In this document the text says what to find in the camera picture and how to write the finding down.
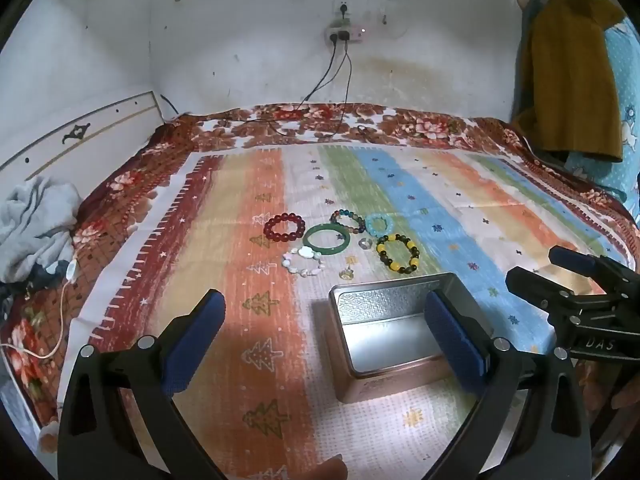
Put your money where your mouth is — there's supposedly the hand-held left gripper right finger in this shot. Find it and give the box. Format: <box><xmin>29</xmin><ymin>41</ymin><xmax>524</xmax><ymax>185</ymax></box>
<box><xmin>424</xmin><ymin>287</ymin><xmax>593</xmax><ymax>480</ymax></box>

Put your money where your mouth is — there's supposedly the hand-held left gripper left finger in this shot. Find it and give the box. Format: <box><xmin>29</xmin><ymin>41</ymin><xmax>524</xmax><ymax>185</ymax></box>
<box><xmin>56</xmin><ymin>288</ymin><xmax>227</xmax><ymax>480</ymax></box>

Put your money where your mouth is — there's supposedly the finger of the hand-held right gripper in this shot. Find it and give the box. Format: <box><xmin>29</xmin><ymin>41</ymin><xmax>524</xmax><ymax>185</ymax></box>
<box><xmin>505</xmin><ymin>266</ymin><xmax>608</xmax><ymax>318</ymax></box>
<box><xmin>548</xmin><ymin>245</ymin><xmax>640</xmax><ymax>291</ymax></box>

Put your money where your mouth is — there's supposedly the silver metal tin box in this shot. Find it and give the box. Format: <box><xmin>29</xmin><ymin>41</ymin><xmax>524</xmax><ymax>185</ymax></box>
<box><xmin>327</xmin><ymin>272</ymin><xmax>497</xmax><ymax>404</ymax></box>

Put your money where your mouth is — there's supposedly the yellow and dark bead bracelet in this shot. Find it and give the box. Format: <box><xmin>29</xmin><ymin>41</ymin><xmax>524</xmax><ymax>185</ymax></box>
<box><xmin>375</xmin><ymin>233</ymin><xmax>420</xmax><ymax>275</ymax></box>

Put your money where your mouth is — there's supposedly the white stone bracelet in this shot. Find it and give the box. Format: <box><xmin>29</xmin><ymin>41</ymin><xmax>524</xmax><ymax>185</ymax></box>
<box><xmin>281</xmin><ymin>245</ymin><xmax>326</xmax><ymax>279</ymax></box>

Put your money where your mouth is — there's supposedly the dark red bead bracelet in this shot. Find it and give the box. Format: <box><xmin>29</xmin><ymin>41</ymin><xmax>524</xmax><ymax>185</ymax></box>
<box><xmin>263</xmin><ymin>213</ymin><xmax>307</xmax><ymax>245</ymax></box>

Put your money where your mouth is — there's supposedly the light blue bead bracelet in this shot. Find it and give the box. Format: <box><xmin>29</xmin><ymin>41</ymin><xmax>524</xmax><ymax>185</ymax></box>
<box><xmin>364</xmin><ymin>213</ymin><xmax>392</xmax><ymax>238</ymax></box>

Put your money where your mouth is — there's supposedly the green jade bangle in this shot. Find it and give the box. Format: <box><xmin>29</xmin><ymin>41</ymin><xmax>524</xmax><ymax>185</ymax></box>
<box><xmin>302</xmin><ymin>225</ymin><xmax>349</xmax><ymax>255</ymax></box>

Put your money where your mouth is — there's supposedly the multicolour glass bead bracelet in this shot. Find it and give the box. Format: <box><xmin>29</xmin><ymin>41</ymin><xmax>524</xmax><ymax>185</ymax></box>
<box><xmin>329</xmin><ymin>208</ymin><xmax>369</xmax><ymax>235</ymax></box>

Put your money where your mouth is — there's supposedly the striped colourful blanket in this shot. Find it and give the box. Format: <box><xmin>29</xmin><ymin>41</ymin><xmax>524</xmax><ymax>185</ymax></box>
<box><xmin>70</xmin><ymin>142</ymin><xmax>632</xmax><ymax>480</ymax></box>

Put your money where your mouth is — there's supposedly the blue printed cloth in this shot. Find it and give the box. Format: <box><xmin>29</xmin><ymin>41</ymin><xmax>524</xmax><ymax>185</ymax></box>
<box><xmin>564</xmin><ymin>14</ymin><xmax>640</xmax><ymax>213</ymax></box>

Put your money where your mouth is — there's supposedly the brown hanging garment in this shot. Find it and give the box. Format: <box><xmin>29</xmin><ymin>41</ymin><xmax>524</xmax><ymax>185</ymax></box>
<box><xmin>510</xmin><ymin>0</ymin><xmax>629</xmax><ymax>163</ymax></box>

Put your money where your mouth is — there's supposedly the brown floral bedsheet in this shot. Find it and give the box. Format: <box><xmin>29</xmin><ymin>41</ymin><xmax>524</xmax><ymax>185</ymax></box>
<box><xmin>0</xmin><ymin>102</ymin><xmax>640</xmax><ymax>441</ymax></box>

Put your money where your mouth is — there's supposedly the grey crumpled cloth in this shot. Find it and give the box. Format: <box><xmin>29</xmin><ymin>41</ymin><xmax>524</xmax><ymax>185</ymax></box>
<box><xmin>0</xmin><ymin>176</ymin><xmax>84</xmax><ymax>284</ymax></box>

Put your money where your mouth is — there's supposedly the white headboard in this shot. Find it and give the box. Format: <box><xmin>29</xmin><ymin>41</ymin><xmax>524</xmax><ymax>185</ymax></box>
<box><xmin>0</xmin><ymin>91</ymin><xmax>167</xmax><ymax>182</ymax></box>

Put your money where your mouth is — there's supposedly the white cable with switch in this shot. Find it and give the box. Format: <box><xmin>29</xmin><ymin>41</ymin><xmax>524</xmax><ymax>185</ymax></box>
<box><xmin>0</xmin><ymin>259</ymin><xmax>81</xmax><ymax>361</ymax></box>

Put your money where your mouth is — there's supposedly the black cable by headboard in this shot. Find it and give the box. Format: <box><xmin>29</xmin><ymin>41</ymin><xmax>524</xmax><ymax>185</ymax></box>
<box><xmin>158</xmin><ymin>93</ymin><xmax>180</xmax><ymax>123</ymax></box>

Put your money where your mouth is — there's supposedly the black charging cable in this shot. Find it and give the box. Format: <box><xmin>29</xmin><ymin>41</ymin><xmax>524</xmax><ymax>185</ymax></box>
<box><xmin>227</xmin><ymin>40</ymin><xmax>338</xmax><ymax>137</ymax></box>
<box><xmin>312</xmin><ymin>40</ymin><xmax>381</xmax><ymax>143</ymax></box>

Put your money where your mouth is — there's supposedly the wall socket with plugs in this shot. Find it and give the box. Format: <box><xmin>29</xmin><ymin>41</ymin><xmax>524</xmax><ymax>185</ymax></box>
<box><xmin>324</xmin><ymin>24</ymin><xmax>369</xmax><ymax>46</ymax></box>

